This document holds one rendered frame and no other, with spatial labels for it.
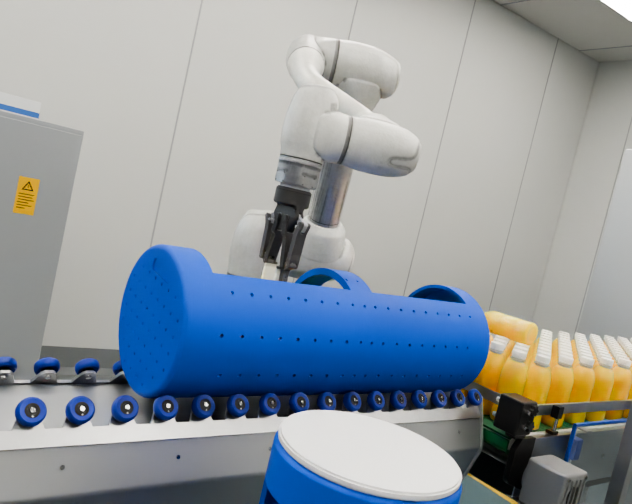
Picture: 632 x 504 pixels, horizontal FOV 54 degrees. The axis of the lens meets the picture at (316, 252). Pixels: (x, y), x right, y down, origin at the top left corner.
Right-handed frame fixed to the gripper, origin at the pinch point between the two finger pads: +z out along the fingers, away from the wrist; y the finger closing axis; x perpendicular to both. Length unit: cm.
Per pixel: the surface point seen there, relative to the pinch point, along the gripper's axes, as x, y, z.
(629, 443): 103, 36, 26
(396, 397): 35.2, 9.9, 21.9
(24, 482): -46, 12, 33
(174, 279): -25.4, 6.1, 0.4
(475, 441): 67, 13, 34
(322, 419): -8.7, 33.4, 15.2
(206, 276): -20.5, 8.2, -1.1
